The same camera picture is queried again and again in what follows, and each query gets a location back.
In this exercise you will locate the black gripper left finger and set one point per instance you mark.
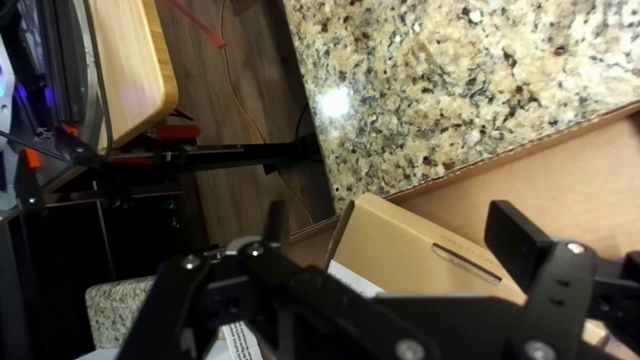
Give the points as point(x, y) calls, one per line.
point(277, 227)

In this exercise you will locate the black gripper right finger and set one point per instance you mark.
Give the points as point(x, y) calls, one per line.
point(517, 236)

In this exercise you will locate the flat brown cardboard box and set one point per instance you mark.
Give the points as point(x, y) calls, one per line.
point(401, 241)

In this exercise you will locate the wooden tray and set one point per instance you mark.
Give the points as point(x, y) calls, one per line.
point(572, 181)

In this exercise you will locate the black equipment rack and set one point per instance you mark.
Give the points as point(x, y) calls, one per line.
point(53, 252)

